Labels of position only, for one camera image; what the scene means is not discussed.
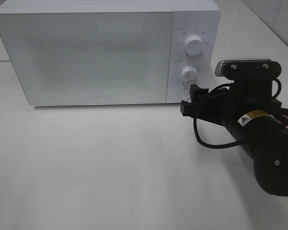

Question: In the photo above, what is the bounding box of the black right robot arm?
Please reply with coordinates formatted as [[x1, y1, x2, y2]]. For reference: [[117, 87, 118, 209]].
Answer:
[[180, 83, 288, 197]]

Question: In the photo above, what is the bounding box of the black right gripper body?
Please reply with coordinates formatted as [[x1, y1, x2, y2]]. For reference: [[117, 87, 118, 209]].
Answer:
[[191, 81, 282, 129]]

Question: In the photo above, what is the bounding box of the white microwave oven body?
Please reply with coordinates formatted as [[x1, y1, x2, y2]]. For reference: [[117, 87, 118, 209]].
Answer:
[[0, 0, 221, 105]]

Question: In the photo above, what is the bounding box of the white upper power knob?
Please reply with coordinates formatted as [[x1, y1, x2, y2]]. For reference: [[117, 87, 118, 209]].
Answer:
[[184, 34, 204, 56]]

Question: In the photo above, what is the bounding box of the white microwave door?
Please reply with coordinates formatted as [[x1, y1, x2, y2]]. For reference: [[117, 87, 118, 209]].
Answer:
[[0, 12, 172, 105]]

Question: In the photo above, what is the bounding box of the black camera cable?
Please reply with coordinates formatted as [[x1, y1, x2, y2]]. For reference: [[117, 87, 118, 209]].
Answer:
[[193, 79, 283, 150]]

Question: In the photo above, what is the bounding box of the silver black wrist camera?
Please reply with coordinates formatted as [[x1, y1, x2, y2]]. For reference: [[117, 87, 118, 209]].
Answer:
[[215, 58, 282, 81]]

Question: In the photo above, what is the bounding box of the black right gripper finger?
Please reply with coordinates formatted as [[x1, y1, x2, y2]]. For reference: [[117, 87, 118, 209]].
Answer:
[[190, 84, 208, 101], [180, 101, 194, 117]]

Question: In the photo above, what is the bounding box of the round white door button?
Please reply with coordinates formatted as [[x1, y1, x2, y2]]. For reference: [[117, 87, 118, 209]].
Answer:
[[178, 89, 191, 101]]

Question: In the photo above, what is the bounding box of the white lower timer knob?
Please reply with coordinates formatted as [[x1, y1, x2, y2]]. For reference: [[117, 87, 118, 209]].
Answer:
[[180, 66, 198, 84]]

